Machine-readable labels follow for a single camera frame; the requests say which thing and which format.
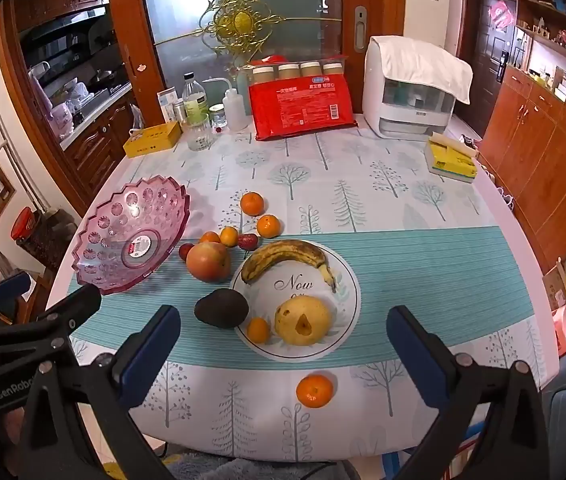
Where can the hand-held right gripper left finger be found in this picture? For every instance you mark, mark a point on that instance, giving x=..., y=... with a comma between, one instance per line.
x=150, y=345

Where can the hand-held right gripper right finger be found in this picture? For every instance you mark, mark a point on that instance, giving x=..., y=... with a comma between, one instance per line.
x=413, y=355

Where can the dark avocado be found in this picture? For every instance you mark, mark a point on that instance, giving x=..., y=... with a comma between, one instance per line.
x=221, y=308

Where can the pink glass fruit bowl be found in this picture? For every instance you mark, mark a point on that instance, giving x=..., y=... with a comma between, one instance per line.
x=113, y=230

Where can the red apple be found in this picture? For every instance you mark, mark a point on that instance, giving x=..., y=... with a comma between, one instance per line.
x=208, y=261

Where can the orange tangerine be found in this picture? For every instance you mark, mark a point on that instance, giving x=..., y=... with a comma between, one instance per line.
x=315, y=389
x=229, y=236
x=268, y=225
x=258, y=330
x=252, y=203
x=210, y=237

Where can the yellow pear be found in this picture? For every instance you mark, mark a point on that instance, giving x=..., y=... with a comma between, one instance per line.
x=303, y=325

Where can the ripe yellow banana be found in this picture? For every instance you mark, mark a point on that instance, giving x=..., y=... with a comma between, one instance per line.
x=283, y=255

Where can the red-lidded dark jar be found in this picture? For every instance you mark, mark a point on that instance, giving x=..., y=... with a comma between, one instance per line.
x=33, y=240

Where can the wooden lower kitchen cabinets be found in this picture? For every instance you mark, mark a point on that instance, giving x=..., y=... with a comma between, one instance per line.
x=98, y=145

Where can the yellow box with white flap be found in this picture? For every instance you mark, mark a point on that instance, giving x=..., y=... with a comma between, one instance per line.
x=450, y=162

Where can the long yellow cardboard box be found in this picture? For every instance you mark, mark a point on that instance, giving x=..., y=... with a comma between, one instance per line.
x=153, y=140

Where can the clear plastic bag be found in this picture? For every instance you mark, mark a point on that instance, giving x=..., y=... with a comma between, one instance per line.
x=136, y=117

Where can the clear drinking glass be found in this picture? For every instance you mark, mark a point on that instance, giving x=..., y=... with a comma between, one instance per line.
x=199, y=132

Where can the black wok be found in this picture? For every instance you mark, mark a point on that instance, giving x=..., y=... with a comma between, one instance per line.
x=103, y=77

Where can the small metal tin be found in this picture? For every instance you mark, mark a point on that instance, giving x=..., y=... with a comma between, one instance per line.
x=179, y=110

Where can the white paper carton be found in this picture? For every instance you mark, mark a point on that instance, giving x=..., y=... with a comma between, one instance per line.
x=167, y=102

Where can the small white-lidded jar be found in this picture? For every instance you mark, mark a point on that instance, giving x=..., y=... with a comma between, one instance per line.
x=218, y=115

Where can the white countertop appliance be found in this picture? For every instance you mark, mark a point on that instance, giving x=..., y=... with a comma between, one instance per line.
x=408, y=115

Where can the white squeeze bottle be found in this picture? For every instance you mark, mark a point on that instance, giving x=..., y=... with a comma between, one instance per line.
x=235, y=107

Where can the clear bottle with green label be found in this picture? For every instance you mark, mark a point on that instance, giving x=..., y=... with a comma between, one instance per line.
x=193, y=95

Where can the kitchen range hood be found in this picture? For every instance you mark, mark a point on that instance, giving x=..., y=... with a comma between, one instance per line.
x=63, y=25

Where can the red plastic package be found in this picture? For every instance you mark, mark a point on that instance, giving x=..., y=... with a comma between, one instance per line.
x=303, y=105

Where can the beige lidded jar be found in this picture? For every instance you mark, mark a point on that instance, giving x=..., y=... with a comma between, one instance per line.
x=333, y=67
x=311, y=69
x=263, y=74
x=288, y=71

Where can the white cloth cover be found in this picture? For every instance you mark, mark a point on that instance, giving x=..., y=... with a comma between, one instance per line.
x=423, y=60

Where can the entry door lock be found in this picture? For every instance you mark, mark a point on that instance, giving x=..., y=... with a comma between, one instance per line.
x=500, y=66

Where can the dark entry door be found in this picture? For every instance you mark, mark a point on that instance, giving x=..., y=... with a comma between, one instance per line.
x=485, y=50

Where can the wood framed glass sliding door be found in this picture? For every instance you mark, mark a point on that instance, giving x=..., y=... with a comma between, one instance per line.
x=178, y=10

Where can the golden door ornament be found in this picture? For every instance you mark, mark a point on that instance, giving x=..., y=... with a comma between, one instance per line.
x=240, y=17

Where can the red door decoration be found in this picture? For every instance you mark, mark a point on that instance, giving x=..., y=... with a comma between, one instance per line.
x=500, y=12

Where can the metal wall pipe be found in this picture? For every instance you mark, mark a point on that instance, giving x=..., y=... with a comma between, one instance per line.
x=13, y=155

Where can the wooden wall cabinet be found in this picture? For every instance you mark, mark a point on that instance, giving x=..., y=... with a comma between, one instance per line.
x=548, y=160

